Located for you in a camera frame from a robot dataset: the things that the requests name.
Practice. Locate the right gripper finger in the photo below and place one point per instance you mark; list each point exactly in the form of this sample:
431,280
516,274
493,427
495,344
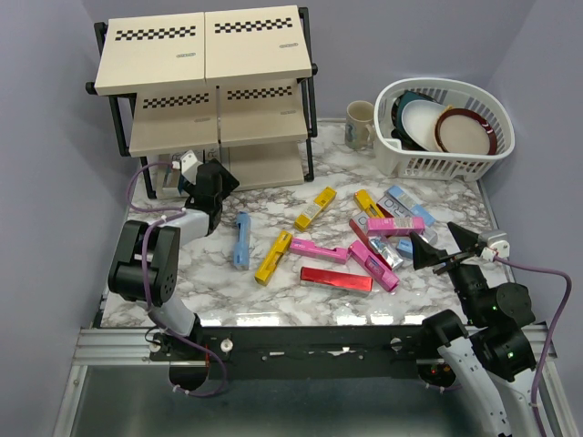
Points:
465,239
424,254

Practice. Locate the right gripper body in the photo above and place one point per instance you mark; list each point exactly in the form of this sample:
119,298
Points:
467,279

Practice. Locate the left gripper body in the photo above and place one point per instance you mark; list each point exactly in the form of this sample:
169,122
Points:
189,188

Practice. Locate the silver foil toothpaste box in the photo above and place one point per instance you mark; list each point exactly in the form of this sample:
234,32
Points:
382,247

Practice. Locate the metallic blue toothpaste box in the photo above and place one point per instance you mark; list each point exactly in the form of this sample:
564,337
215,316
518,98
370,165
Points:
212,153
168,182

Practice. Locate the pink toothpaste box diagonal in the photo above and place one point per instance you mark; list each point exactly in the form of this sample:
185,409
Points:
384,277

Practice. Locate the red metallic toothpaste box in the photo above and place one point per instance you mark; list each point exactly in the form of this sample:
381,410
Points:
335,280

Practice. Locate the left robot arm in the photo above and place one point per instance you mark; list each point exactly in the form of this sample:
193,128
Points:
145,264

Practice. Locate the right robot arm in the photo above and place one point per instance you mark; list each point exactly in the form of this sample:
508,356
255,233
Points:
496,365

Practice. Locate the beige three-tier shelf rack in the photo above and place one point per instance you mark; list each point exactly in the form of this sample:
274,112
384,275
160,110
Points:
240,80

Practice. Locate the light blue box far right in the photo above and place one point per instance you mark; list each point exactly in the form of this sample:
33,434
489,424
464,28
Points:
409,203

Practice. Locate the silver blue toothpaste box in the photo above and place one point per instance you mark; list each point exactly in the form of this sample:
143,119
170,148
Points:
392,208

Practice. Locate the light blue toothpaste box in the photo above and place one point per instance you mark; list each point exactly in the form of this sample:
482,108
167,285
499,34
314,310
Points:
241,251

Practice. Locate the yellow toothpaste box right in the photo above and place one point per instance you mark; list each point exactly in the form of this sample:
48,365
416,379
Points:
366,204

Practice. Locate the yellow toothpaste box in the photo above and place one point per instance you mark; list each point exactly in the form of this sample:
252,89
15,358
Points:
366,204
315,208
271,261

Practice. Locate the yellow toothpaste box lower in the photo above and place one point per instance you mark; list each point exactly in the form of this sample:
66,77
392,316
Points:
271,261

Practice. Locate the yellow toothpaste box middle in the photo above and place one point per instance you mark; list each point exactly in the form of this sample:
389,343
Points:
315,208

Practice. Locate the white plastic dish basket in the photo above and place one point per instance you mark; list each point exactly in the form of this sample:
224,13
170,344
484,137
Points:
394,159

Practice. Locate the pink toothpaste box long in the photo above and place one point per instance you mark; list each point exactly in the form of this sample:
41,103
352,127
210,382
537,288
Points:
308,248

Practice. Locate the red rimmed plate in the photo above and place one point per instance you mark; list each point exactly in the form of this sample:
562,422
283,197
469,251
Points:
462,131

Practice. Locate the dark teal bowl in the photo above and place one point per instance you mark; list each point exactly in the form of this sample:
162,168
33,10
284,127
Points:
399,104

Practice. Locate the white plate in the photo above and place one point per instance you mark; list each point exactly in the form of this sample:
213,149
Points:
419,118

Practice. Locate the cream ceramic mug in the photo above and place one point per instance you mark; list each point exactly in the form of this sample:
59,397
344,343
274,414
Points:
359,127

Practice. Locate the black base bar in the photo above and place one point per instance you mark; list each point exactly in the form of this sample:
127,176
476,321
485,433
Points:
309,353

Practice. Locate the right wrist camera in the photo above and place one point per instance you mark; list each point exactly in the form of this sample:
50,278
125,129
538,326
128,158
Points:
494,244

